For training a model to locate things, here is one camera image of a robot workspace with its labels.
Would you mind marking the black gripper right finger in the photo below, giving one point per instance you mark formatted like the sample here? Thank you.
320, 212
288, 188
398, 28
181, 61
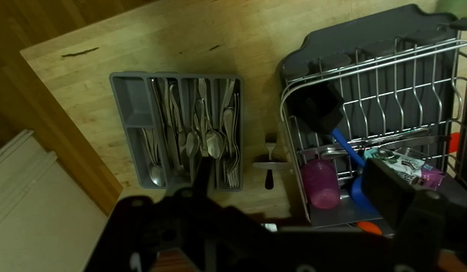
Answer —
394, 197

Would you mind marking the dark grey drying mat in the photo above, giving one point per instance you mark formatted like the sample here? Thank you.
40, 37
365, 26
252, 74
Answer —
363, 31

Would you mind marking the red square pad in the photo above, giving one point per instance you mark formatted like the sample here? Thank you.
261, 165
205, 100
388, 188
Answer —
454, 142

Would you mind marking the white moulded door frame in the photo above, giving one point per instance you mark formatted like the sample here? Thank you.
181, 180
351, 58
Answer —
37, 212

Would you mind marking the small orange object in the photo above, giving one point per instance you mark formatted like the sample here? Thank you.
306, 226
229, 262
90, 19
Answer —
370, 227

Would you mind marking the purple and teal packet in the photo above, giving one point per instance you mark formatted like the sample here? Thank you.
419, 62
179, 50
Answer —
404, 167

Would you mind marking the grey plastic cutlery tray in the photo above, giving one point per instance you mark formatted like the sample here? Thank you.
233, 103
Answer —
132, 100

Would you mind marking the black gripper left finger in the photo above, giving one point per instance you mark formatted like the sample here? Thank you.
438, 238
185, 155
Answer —
203, 176

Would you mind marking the pink plastic cup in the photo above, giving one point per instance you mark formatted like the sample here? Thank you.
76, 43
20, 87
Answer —
321, 183

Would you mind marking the silver spoon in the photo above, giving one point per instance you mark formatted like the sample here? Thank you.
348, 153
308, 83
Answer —
215, 144
156, 176
233, 174

